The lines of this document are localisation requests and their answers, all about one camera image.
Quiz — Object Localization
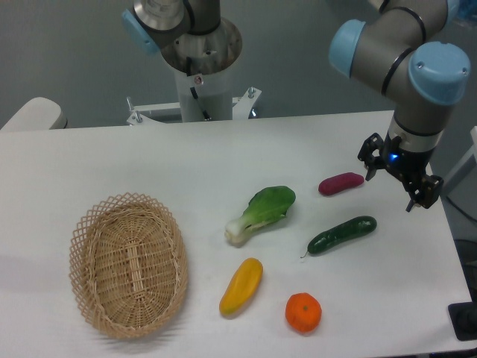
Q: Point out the orange tangerine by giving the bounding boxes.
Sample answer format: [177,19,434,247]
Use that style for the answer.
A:
[285,292,322,333]

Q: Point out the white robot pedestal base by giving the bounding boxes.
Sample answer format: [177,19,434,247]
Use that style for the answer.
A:
[125,22,259,127]

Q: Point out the white chair armrest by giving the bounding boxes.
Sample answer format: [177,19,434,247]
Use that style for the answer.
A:
[1,97,68,133]

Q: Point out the purple sweet potato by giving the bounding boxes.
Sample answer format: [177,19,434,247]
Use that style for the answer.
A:
[318,172,364,196]

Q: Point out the dark green cucumber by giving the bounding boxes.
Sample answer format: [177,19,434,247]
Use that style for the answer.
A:
[302,216,377,258]

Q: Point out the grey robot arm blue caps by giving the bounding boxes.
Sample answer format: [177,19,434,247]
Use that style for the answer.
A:
[121,1,471,208]

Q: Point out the black device at table edge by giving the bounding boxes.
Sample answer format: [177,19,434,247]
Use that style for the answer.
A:
[448,301,476,342]

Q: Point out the woven wicker basket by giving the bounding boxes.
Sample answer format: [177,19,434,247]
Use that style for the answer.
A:
[69,193,188,339]

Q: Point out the green bok choy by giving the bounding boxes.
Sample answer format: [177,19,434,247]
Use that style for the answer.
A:
[224,186,296,247]

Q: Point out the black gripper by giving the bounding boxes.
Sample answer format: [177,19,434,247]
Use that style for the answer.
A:
[358,133,444,213]

